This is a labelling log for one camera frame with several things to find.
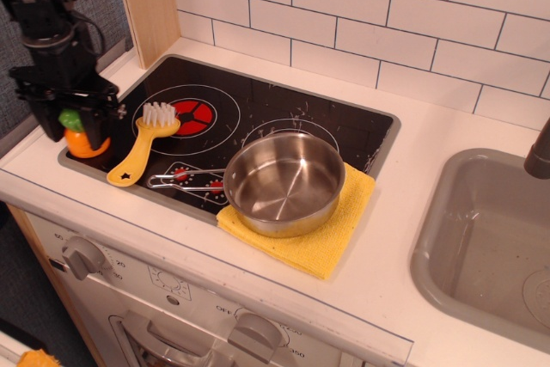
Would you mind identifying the yellow dish brush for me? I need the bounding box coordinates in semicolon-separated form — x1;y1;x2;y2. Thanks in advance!
107;102;180;187

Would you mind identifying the grey sink basin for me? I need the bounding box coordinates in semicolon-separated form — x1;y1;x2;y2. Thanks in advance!
411;148;549;352

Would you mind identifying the orange object at corner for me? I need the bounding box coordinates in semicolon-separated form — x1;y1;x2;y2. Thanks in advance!
16;349;61;367

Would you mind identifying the orange bottle with green cap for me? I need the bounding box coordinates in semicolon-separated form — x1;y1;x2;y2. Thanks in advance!
58;109;111;159

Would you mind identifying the grey oven knob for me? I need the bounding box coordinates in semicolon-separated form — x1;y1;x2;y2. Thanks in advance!
228;313;283;364
62;236;106;280

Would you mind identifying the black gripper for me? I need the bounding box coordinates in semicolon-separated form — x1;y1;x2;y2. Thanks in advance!
9;38;126;150

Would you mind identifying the grey right oven knob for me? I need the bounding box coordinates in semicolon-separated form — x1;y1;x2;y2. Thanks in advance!
228;313;283;364

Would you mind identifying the oven door handle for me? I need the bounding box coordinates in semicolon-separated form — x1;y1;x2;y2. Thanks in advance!
119;311;237;366

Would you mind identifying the black toy stovetop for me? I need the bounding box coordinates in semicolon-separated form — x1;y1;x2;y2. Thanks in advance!
58;56;400;223

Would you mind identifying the grey faucet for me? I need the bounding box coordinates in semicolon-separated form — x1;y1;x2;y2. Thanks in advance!
523;119;550;180

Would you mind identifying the wooden side post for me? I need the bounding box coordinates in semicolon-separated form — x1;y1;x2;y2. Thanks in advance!
123;0;180;69

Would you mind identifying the yellow cloth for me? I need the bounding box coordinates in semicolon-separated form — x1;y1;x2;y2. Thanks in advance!
217;164;376;279

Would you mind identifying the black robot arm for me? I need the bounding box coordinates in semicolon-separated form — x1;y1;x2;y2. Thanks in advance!
1;0;125;156

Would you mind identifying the grey left oven knob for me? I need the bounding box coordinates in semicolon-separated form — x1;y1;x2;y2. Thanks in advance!
62;236;106;280

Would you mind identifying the stainless steel pot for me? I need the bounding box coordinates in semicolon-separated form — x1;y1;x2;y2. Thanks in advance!
147;132;346;238

